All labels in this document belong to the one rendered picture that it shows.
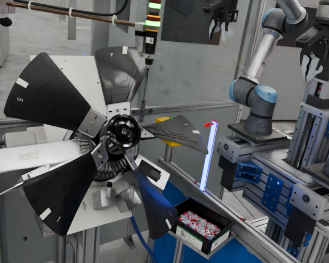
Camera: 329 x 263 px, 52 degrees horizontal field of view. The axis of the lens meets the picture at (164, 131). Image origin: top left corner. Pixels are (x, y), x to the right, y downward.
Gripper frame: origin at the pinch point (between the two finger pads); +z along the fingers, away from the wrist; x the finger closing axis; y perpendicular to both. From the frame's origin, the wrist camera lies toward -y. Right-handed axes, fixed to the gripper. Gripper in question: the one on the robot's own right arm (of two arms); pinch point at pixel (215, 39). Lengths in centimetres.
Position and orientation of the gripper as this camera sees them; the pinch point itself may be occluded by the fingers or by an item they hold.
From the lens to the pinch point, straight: 162.2
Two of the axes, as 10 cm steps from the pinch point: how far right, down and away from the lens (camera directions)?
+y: 8.3, -1.1, 5.5
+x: -5.5, -3.8, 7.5
